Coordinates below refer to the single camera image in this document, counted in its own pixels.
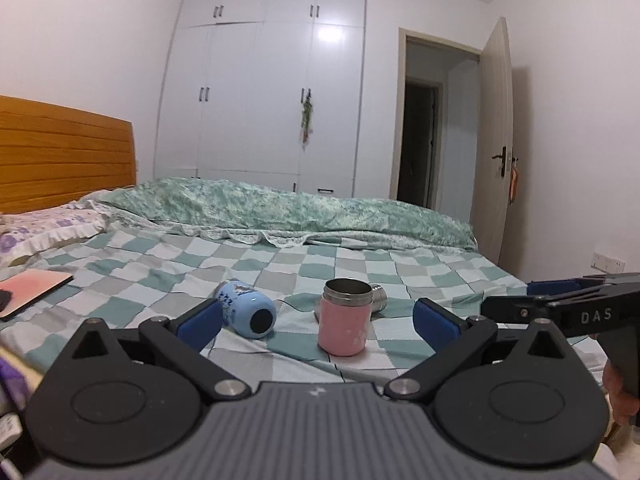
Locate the orange hanging cloth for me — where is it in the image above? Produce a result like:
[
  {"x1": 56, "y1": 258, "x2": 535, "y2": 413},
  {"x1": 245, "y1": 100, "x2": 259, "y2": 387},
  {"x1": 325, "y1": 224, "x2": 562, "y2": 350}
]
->
[{"x1": 508, "y1": 156, "x2": 521, "y2": 206}]

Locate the wooden headboard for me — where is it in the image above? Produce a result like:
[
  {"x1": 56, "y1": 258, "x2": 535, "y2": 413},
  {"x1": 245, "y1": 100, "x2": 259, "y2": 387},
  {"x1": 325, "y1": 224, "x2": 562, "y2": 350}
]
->
[{"x1": 0, "y1": 95, "x2": 137, "y2": 216}]

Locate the pink tablet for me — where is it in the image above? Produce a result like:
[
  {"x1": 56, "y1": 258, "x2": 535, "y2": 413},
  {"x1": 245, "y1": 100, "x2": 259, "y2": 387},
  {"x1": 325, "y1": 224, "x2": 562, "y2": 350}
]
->
[{"x1": 0, "y1": 268, "x2": 75, "y2": 322}]

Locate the beige wooden door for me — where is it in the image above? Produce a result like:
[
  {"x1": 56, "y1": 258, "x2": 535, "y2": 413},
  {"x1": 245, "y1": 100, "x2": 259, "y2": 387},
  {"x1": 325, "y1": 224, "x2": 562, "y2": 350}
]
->
[{"x1": 472, "y1": 16, "x2": 516, "y2": 266}]

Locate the hanging dried plant bundle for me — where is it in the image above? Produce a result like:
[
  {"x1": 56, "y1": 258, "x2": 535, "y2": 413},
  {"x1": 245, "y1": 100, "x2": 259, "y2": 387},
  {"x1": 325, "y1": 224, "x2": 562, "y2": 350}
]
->
[{"x1": 299, "y1": 89, "x2": 317, "y2": 145}]

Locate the person's right hand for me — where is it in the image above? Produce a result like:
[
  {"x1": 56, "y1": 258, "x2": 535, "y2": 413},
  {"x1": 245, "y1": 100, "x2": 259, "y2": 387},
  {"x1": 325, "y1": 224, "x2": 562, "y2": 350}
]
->
[{"x1": 602, "y1": 360, "x2": 640, "y2": 429}]

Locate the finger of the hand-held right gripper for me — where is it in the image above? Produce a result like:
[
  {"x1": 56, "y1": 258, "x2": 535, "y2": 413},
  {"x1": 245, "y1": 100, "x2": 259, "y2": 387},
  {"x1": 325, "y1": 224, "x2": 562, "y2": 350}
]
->
[
  {"x1": 481, "y1": 295, "x2": 562, "y2": 334},
  {"x1": 526, "y1": 276, "x2": 608, "y2": 297}
]

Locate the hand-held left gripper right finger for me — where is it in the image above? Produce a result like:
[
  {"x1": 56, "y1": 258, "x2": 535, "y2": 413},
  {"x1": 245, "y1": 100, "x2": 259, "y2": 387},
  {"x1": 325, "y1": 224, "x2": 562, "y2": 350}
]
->
[{"x1": 384, "y1": 297, "x2": 574, "y2": 403}]

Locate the green patterned quilt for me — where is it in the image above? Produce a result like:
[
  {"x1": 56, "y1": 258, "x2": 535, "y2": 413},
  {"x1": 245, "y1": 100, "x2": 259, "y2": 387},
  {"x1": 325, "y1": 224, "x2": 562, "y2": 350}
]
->
[{"x1": 91, "y1": 176, "x2": 479, "y2": 252}]

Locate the checkered bed sheet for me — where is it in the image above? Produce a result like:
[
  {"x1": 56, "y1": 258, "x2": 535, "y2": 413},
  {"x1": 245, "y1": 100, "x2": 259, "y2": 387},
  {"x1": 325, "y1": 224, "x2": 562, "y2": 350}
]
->
[{"x1": 0, "y1": 230, "x2": 608, "y2": 391}]

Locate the pink steel cup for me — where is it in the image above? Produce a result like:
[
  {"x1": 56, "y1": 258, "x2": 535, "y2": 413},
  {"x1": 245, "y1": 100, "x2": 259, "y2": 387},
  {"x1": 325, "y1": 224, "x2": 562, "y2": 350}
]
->
[{"x1": 317, "y1": 278, "x2": 374, "y2": 358}]

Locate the white wardrobe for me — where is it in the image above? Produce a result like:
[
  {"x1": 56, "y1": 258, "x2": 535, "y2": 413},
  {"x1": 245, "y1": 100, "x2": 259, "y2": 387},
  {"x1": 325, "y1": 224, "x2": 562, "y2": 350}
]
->
[{"x1": 153, "y1": 0, "x2": 369, "y2": 199}]

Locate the purple floral pillow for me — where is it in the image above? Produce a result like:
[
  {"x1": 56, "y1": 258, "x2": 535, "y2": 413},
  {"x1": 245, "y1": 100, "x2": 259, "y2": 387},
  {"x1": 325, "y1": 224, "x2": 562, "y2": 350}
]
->
[{"x1": 0, "y1": 206, "x2": 110, "y2": 267}]

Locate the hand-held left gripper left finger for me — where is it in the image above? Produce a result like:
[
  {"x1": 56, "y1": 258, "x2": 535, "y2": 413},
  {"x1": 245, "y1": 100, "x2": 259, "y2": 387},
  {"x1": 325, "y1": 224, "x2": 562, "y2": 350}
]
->
[{"x1": 65, "y1": 298, "x2": 252, "y2": 404}]

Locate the white wall socket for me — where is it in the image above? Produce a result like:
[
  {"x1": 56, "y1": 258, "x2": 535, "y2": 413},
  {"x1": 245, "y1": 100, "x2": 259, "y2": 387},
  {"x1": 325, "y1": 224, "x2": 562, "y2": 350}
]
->
[{"x1": 591, "y1": 251, "x2": 626, "y2": 274}]

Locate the white power strip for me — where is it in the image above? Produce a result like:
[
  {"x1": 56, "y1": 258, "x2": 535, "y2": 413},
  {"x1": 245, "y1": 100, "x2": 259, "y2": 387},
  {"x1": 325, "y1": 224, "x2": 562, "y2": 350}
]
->
[{"x1": 0, "y1": 409, "x2": 24, "y2": 447}]

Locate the purple cloth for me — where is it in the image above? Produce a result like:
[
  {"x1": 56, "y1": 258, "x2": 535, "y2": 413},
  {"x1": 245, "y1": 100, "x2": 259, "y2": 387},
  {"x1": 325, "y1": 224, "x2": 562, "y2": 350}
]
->
[{"x1": 0, "y1": 345, "x2": 33, "y2": 413}]

